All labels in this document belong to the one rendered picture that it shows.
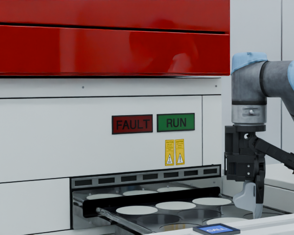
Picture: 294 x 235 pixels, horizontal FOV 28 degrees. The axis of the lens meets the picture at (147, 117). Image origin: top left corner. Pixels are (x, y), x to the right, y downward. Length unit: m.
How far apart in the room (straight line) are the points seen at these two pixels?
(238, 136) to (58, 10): 0.51
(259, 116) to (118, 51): 0.40
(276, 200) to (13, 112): 0.67
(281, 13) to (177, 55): 2.29
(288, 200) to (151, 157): 0.37
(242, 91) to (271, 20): 2.49
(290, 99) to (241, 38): 2.36
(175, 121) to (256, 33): 2.11
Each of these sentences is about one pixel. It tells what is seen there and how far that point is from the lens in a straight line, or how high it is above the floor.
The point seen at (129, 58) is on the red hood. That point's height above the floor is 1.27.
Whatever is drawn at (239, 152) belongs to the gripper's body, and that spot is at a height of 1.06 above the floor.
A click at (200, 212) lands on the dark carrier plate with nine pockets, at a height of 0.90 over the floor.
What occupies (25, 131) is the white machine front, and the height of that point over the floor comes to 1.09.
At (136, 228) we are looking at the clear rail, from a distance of 1.25.
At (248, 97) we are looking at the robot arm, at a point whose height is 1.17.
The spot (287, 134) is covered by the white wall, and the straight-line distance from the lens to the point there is 3.78.
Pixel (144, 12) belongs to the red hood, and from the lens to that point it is 1.48.
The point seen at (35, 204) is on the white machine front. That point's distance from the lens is 1.44.
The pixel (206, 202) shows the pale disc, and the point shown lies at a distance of 1.52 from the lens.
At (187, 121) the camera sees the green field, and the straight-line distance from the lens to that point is 1.59.
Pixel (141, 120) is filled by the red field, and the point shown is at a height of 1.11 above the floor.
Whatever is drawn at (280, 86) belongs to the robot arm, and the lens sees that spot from 1.19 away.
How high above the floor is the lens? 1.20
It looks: 3 degrees down
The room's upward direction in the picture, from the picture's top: 1 degrees counter-clockwise
